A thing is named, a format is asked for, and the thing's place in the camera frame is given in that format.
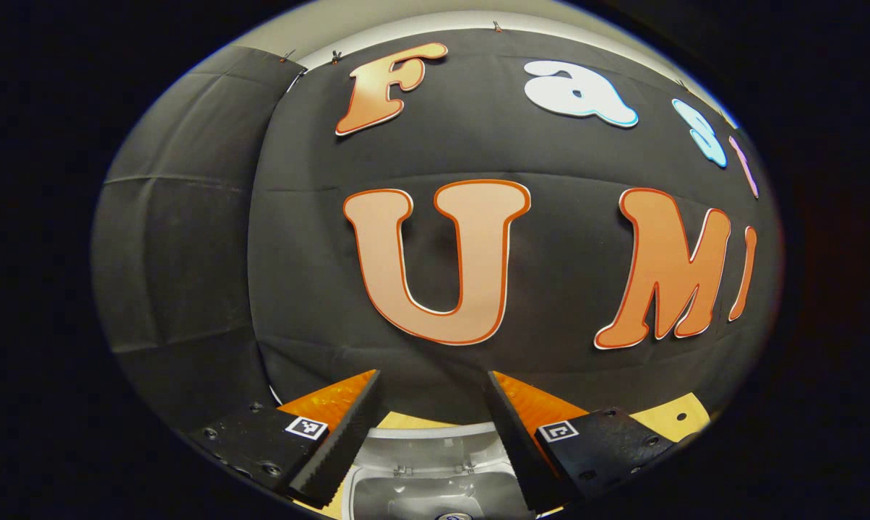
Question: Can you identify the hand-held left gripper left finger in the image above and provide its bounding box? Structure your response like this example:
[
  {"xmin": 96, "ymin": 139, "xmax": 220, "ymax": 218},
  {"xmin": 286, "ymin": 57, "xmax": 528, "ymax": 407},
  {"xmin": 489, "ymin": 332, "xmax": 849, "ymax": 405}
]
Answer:
[{"xmin": 188, "ymin": 369, "xmax": 382, "ymax": 509}]

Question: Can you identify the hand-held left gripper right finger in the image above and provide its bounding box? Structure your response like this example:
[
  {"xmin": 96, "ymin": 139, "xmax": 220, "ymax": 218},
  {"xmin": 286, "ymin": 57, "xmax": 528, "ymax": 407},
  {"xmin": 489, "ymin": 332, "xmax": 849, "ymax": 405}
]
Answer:
[{"xmin": 486, "ymin": 370, "xmax": 679, "ymax": 511}]

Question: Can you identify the white desktop garbage bin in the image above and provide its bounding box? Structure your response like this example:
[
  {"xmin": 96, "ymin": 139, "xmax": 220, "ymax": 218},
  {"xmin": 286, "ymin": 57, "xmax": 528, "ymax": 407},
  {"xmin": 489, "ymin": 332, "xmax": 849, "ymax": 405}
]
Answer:
[{"xmin": 343, "ymin": 422, "xmax": 535, "ymax": 520}]

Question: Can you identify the wooden desktop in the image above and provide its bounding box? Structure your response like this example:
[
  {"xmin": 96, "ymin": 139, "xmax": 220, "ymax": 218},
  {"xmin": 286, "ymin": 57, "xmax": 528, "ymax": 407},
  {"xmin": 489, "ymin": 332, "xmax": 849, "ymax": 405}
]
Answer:
[{"xmin": 330, "ymin": 392, "xmax": 712, "ymax": 520}]

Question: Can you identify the black backdrop cloth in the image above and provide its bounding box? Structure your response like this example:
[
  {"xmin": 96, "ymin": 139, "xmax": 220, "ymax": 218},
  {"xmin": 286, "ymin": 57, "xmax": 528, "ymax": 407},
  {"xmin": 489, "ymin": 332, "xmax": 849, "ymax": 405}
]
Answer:
[{"xmin": 92, "ymin": 27, "xmax": 784, "ymax": 434}]

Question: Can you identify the row of small black clips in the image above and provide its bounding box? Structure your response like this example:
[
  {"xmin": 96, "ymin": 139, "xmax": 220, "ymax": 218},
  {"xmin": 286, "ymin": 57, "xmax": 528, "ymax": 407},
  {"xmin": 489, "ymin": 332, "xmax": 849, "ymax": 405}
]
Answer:
[{"xmin": 282, "ymin": 20, "xmax": 504, "ymax": 64}]

